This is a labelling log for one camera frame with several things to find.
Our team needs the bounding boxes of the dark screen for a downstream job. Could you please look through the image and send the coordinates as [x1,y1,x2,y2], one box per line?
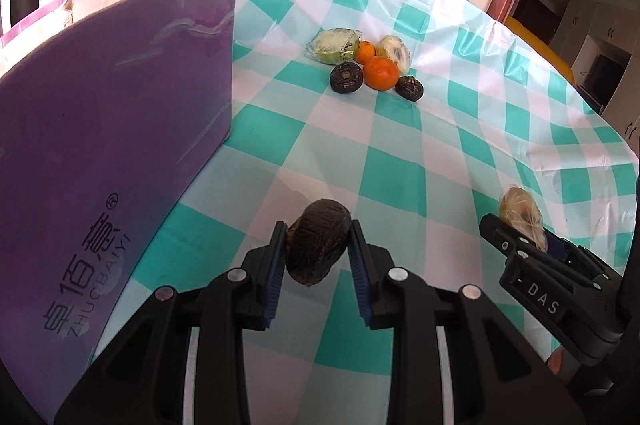
[582,52,629,107]

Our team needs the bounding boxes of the dark brown round fruit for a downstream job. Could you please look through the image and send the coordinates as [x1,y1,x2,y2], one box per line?
[329,62,365,95]

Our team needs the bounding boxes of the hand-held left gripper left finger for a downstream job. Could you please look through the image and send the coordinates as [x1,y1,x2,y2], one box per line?
[54,221,288,425]

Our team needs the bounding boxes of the large dark brown fruit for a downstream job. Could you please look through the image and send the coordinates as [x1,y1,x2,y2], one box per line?
[286,199,352,288]

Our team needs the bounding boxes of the yellow rounded object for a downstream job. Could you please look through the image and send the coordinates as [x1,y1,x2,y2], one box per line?
[505,18,576,87]

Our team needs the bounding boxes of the white wall cabinets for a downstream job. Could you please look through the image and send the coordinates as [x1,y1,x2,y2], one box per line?
[550,0,640,151]

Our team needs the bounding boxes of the purple cardboard box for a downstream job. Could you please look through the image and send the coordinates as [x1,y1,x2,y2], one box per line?
[0,0,238,412]

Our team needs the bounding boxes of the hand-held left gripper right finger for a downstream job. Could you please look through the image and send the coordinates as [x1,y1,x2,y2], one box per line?
[349,220,584,425]

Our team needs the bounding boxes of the green white checked tablecloth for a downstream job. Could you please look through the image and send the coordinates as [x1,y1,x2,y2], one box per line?
[75,0,640,425]

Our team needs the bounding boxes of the plastic-wrapped pale green fruit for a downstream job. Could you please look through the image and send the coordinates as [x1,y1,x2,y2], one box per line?
[306,28,362,66]

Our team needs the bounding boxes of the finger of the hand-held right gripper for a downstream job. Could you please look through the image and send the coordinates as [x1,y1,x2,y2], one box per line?
[479,214,569,332]
[542,230,623,293]

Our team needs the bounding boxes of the plastic-wrapped brown-yellow fruit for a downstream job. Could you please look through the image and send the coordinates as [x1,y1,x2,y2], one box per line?
[499,186,546,251]

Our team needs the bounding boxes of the large orange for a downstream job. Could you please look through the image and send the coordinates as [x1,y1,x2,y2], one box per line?
[363,56,401,92]

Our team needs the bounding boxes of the person's right hand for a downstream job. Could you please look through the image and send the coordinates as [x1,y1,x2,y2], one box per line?
[546,349,568,377]

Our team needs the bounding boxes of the small dark brown fruit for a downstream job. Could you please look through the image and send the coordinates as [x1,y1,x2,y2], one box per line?
[395,75,425,101]

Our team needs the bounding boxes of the plastic-wrapped yellow-green fruit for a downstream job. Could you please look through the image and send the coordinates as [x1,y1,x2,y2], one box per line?
[376,34,412,73]

